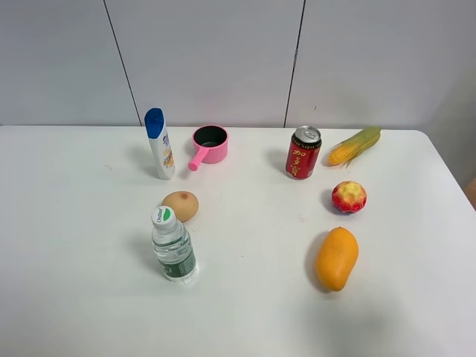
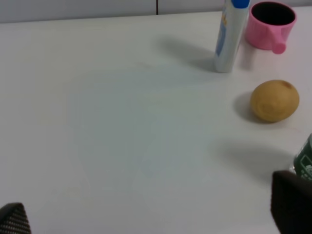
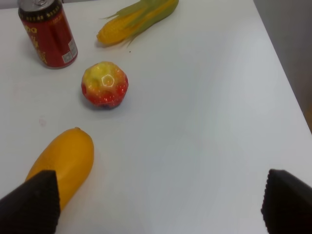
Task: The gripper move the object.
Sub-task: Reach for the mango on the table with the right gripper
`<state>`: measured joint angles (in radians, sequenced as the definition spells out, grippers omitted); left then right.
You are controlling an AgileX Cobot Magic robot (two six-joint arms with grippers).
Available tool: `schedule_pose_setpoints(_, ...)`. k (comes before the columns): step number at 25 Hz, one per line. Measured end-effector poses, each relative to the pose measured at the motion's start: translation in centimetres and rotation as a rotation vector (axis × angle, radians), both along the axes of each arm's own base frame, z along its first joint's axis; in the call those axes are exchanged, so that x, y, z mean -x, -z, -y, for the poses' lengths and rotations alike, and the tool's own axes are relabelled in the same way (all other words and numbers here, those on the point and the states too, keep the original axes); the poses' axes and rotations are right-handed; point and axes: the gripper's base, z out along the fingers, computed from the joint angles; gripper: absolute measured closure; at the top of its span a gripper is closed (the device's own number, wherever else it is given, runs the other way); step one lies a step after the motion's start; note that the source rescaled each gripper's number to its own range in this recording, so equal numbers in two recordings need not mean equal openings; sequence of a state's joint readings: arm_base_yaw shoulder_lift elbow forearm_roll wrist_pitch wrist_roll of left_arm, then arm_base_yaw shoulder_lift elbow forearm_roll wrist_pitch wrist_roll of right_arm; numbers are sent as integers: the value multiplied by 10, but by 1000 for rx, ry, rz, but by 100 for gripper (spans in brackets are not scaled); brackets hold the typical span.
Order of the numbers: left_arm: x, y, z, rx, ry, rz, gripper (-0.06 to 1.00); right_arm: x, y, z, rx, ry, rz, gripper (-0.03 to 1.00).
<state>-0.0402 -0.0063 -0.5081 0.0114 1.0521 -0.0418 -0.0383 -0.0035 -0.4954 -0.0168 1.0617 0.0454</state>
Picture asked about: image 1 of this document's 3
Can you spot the pink toy saucepan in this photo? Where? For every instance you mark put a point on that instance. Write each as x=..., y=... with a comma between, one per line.
x=211, y=145

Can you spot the brown potato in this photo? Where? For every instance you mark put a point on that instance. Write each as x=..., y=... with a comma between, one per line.
x=184, y=204

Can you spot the red drink can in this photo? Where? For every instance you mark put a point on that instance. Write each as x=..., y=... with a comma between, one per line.
x=303, y=152

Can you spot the clear water bottle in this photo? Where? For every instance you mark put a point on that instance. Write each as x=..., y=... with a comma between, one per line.
x=172, y=245

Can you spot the white blue shampoo bottle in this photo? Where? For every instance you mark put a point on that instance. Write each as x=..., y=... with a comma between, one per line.
x=160, y=143

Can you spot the toy corn cob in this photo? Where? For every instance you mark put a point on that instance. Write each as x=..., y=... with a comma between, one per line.
x=353, y=147

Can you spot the red yellow toy apple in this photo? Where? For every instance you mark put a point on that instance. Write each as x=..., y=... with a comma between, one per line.
x=349, y=197

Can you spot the orange toy mango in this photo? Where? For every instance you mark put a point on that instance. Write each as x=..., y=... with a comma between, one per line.
x=336, y=259

